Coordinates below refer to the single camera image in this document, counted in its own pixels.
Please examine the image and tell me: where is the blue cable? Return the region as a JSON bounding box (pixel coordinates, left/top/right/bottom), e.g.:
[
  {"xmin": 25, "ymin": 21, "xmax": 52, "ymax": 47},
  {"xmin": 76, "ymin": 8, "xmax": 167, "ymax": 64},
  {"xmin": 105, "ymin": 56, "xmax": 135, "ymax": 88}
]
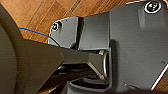
[{"xmin": 18, "ymin": 27, "xmax": 52, "ymax": 43}]

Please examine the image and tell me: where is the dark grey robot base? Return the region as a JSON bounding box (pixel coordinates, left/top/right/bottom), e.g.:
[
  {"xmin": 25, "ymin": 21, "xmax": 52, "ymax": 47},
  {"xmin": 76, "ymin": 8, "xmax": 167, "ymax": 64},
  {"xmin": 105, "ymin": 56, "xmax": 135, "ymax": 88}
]
[{"xmin": 48, "ymin": 0, "xmax": 168, "ymax": 94}]

